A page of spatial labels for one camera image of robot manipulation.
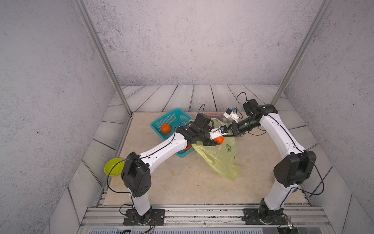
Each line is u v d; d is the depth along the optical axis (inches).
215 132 26.5
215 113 48.2
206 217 29.2
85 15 28.6
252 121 26.0
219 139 29.8
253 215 28.4
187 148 23.0
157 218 28.6
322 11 28.1
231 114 29.0
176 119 44.7
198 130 24.2
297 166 18.0
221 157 26.9
